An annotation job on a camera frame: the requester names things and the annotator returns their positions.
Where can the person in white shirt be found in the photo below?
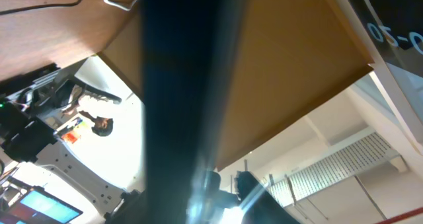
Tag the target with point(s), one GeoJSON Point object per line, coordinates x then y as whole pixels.
{"type": "Point", "coordinates": [101, 111]}

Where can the blue screen Galaxy smartphone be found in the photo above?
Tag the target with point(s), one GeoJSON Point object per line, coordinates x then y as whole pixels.
{"type": "Point", "coordinates": [189, 48]}

